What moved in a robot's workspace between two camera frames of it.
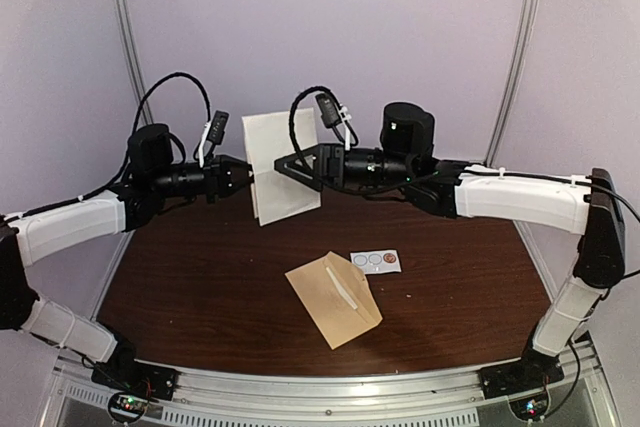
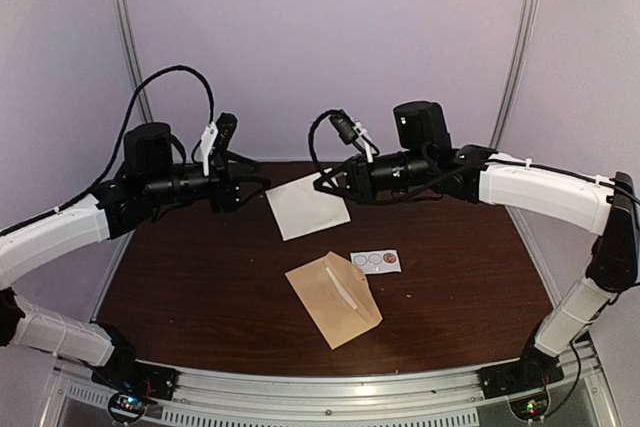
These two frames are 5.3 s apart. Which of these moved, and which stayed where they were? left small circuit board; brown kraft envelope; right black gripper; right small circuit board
Moved: right black gripper
Stayed: brown kraft envelope; left small circuit board; right small circuit board
